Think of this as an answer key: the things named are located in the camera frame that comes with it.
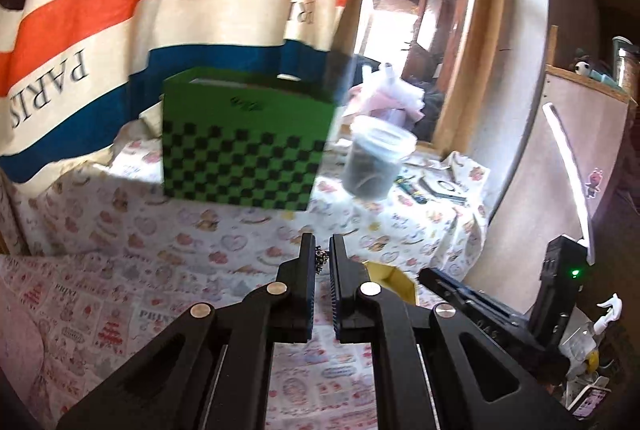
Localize white plastic hook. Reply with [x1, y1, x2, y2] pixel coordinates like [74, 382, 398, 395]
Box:
[595, 293, 623, 328]

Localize white strip lamp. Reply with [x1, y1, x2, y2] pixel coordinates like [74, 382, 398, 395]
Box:
[541, 103, 597, 266]

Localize pink cartoon sticker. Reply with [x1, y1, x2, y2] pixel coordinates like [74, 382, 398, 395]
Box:
[584, 167, 603, 200]

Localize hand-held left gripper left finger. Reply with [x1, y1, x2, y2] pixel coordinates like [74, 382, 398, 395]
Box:
[55, 233, 321, 430]

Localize beige wooden board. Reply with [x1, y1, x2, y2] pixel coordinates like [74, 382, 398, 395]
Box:
[500, 65, 631, 311]

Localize wooden framed mirror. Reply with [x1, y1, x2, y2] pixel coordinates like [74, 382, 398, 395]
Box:
[330, 0, 506, 158]

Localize bear print white cloth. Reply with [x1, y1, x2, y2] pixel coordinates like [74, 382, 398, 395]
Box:
[10, 120, 488, 306]

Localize striped woven bag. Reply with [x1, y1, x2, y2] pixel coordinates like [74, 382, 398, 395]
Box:
[0, 0, 381, 183]

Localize clear storage jar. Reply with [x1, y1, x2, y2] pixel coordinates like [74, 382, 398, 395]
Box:
[611, 36, 640, 97]

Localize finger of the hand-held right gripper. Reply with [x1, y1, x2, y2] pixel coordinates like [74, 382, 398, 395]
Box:
[417, 267, 531, 351]

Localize flat grey device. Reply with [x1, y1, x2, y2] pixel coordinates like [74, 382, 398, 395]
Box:
[419, 177, 468, 204]

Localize strawberry print pink cloth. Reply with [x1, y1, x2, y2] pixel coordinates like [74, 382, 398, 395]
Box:
[0, 250, 436, 430]

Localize small printed pen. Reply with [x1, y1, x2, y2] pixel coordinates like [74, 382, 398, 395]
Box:
[395, 177, 427, 203]

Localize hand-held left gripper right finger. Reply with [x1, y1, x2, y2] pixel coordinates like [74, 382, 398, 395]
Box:
[329, 234, 586, 430]

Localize clear plastic packet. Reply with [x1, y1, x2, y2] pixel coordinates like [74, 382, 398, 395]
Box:
[560, 310, 615, 418]

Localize clear plastic container dark contents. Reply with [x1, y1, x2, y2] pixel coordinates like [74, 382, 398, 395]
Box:
[341, 114, 418, 201]

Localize small plush toy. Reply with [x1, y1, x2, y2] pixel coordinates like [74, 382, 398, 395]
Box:
[572, 49, 603, 77]

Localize green checkered box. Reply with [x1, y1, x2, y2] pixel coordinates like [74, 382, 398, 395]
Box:
[161, 66, 338, 212]

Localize gold octagonal box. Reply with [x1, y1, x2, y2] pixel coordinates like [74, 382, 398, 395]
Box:
[364, 260, 420, 307]

